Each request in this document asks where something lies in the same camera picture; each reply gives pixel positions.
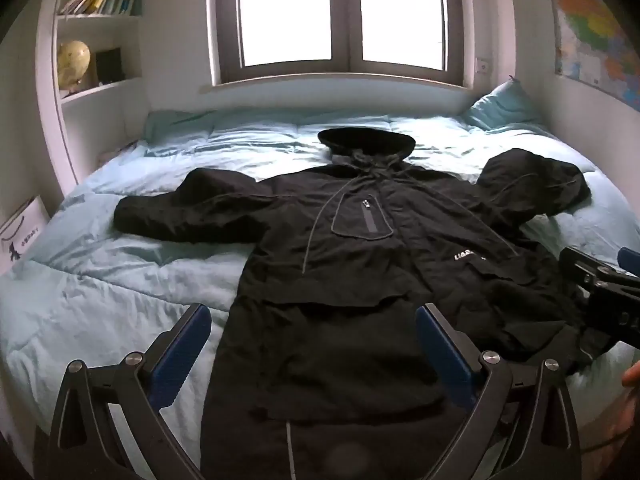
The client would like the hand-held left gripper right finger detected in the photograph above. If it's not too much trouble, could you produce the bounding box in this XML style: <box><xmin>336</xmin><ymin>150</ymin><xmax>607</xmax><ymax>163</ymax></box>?
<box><xmin>415</xmin><ymin>303</ymin><xmax>583</xmax><ymax>480</ymax></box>

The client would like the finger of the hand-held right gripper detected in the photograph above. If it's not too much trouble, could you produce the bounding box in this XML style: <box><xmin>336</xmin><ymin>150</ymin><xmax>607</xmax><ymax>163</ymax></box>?
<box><xmin>558</xmin><ymin>246</ymin><xmax>640</xmax><ymax>297</ymax></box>
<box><xmin>617</xmin><ymin>246</ymin><xmax>640</xmax><ymax>277</ymax></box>

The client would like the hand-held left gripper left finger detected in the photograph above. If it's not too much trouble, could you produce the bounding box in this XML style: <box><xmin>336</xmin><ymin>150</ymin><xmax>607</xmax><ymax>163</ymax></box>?
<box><xmin>34</xmin><ymin>303</ymin><xmax>213</xmax><ymax>480</ymax></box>

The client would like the black hooded jacket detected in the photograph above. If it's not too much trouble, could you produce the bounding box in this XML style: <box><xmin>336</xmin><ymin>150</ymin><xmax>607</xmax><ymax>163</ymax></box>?
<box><xmin>114</xmin><ymin>127</ymin><xmax>618</xmax><ymax>480</ymax></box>

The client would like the person's right hand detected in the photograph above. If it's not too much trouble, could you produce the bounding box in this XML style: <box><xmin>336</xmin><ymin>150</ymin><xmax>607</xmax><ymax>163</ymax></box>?
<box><xmin>614</xmin><ymin>359</ymin><xmax>640</xmax><ymax>453</ymax></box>

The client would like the light blue duvet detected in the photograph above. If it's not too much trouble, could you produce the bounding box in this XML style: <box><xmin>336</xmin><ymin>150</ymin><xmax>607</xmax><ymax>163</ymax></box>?
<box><xmin>0</xmin><ymin>107</ymin><xmax>640</xmax><ymax>443</ymax></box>

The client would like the teal pillow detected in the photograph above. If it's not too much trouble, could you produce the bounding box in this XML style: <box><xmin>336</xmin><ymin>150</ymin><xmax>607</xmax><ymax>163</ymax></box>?
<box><xmin>460</xmin><ymin>77</ymin><xmax>556</xmax><ymax>133</ymax></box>

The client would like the white paper bag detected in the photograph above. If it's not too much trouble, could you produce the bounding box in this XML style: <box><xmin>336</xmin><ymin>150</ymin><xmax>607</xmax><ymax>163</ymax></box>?
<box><xmin>0</xmin><ymin>195</ymin><xmax>51</xmax><ymax>275</ymax></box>

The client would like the black box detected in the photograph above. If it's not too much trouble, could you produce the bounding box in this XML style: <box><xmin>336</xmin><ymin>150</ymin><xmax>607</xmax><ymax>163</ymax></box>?
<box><xmin>95</xmin><ymin>47</ymin><xmax>126</xmax><ymax>85</ymax></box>

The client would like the white built-in bookshelf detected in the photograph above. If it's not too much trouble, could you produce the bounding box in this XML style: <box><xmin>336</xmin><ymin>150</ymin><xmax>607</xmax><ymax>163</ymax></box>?
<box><xmin>35</xmin><ymin>0</ymin><xmax>151</xmax><ymax>186</ymax></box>

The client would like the yellow globe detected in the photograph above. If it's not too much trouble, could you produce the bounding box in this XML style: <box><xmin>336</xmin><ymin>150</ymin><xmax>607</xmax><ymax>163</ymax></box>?
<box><xmin>56</xmin><ymin>40</ymin><xmax>92</xmax><ymax>95</ymax></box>

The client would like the brown framed window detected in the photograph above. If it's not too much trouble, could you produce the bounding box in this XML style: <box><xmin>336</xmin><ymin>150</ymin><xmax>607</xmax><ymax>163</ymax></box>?
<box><xmin>207</xmin><ymin>0</ymin><xmax>473</xmax><ymax>86</ymax></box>

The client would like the colourful wall map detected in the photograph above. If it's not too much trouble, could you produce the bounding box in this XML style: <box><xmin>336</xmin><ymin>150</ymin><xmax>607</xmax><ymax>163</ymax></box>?
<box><xmin>545</xmin><ymin>0</ymin><xmax>637</xmax><ymax>107</ymax></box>

